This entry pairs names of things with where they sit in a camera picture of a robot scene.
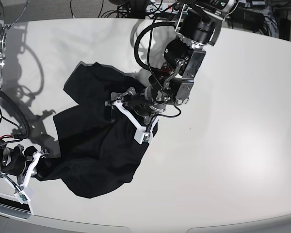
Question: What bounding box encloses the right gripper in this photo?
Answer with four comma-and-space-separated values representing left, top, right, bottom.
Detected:
0, 145, 38, 184

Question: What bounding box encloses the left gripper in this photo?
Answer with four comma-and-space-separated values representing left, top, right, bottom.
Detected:
121, 86, 160, 119

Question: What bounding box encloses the black t-shirt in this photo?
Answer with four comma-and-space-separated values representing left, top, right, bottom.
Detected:
36, 63, 148, 199

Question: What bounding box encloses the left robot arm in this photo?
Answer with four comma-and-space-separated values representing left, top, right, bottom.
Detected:
124, 0, 239, 117

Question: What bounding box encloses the black pole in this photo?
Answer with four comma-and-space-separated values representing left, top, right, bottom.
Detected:
129, 0, 148, 19

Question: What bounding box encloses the white power strip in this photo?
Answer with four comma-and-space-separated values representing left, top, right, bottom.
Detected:
145, 1, 181, 14

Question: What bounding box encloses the black power adapter box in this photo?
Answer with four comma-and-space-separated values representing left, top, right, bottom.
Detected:
229, 7, 264, 24

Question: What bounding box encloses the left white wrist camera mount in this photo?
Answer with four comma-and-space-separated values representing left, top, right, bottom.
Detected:
105, 87, 159, 145

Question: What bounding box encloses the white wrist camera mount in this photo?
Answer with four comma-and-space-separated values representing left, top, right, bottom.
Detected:
105, 87, 159, 145
0, 149, 49, 204

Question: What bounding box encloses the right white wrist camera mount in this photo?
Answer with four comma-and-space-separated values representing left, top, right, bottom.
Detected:
0, 149, 49, 204

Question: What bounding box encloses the table cable grommet slot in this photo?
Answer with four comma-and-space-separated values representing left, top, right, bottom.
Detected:
0, 193, 33, 221

